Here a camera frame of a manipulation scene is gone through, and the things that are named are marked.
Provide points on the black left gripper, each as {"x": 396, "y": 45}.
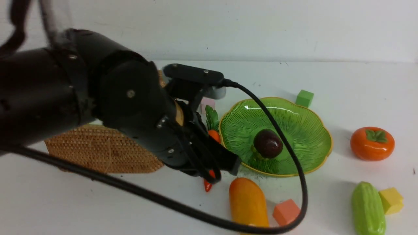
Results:
{"x": 176, "y": 138}

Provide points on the orange toy carrot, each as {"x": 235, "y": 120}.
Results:
{"x": 212, "y": 123}

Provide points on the dark purple toy mangosteen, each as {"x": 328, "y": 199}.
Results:
{"x": 266, "y": 145}

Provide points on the orange yellow toy mango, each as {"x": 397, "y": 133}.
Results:
{"x": 247, "y": 203}

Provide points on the orange toy persimmon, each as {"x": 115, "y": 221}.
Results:
{"x": 372, "y": 144}

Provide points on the light green toy cucumber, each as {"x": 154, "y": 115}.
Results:
{"x": 367, "y": 210}

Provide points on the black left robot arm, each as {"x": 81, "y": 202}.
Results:
{"x": 46, "y": 92}

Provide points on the green leaf-shaped glass plate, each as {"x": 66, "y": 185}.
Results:
{"x": 304, "y": 130}

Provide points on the pink foam cube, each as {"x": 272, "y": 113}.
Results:
{"x": 206, "y": 102}

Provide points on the orange foam cube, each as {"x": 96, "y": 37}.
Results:
{"x": 285, "y": 212}

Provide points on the green foam cube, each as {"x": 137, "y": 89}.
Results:
{"x": 304, "y": 98}

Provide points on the woven wicker basket green lining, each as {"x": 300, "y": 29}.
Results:
{"x": 102, "y": 149}

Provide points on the yellow foam cube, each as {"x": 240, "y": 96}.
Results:
{"x": 392, "y": 200}

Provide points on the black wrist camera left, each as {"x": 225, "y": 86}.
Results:
{"x": 192, "y": 84}

